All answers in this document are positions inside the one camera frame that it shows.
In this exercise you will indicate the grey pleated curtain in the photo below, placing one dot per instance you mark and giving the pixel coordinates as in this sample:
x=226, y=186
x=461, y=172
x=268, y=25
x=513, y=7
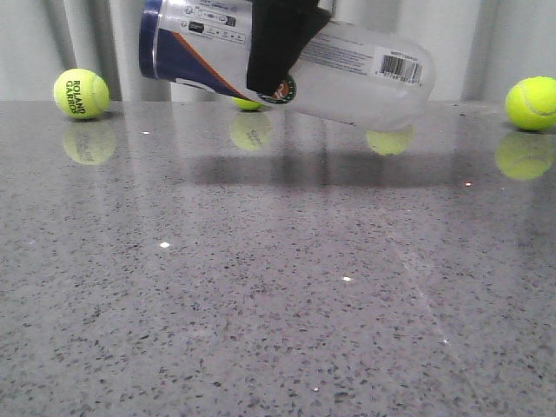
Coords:
x=480, y=48

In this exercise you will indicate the plain yellow tennis ball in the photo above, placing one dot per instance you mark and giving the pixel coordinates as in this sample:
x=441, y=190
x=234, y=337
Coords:
x=530, y=104

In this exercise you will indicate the white blue tennis ball can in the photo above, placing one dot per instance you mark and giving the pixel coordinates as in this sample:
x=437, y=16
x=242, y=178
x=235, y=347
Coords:
x=345, y=73

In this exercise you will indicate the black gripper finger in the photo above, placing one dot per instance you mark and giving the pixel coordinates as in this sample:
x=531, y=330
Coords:
x=280, y=31

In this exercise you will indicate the Head Team tennis ball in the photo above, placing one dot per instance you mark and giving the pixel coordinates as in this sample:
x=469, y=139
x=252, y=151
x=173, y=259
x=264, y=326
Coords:
x=246, y=105

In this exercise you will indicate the Roland Garros tennis ball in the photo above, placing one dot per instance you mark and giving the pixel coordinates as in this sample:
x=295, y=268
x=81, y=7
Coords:
x=81, y=94

